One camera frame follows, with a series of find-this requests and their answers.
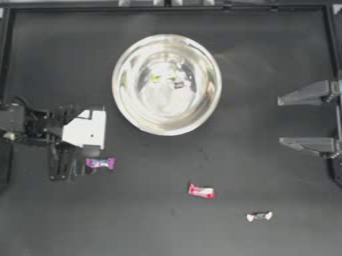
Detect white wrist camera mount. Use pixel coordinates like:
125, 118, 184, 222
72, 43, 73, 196
60, 109, 108, 150

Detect steel bowl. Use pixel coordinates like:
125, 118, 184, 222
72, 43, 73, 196
110, 33, 223, 137

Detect purple candy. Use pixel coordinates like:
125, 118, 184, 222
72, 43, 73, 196
84, 157, 116, 172

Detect red candy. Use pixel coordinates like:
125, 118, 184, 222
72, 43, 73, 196
186, 183, 216, 200

